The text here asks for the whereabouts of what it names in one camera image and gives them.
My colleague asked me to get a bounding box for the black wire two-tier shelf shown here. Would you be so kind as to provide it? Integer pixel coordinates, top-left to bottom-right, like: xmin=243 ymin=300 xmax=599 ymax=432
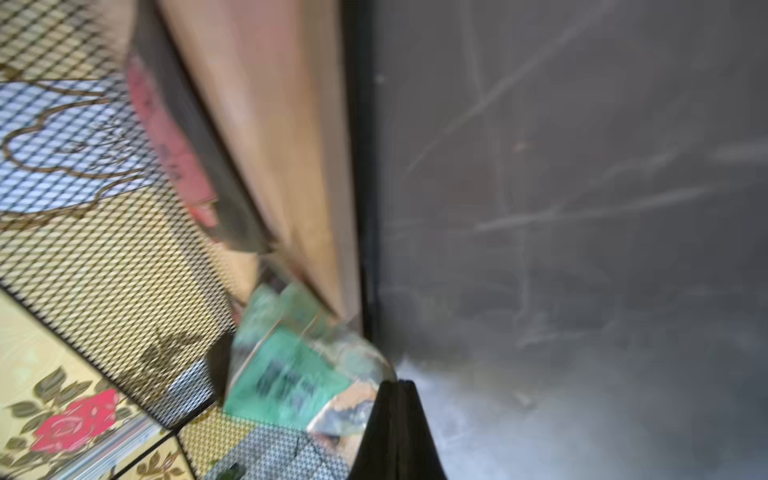
xmin=1 ymin=1 xmax=363 ymax=479

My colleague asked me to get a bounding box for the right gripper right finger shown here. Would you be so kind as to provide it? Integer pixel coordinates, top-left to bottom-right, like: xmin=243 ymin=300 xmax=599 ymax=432
xmin=395 ymin=381 xmax=446 ymax=480

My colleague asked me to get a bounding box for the shelf dark red bag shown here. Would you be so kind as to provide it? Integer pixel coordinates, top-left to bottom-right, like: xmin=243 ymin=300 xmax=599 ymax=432
xmin=124 ymin=1 xmax=270 ymax=253

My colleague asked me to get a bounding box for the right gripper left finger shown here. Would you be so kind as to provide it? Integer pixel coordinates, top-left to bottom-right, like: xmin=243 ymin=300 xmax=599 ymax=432
xmin=348 ymin=381 xmax=397 ymax=480

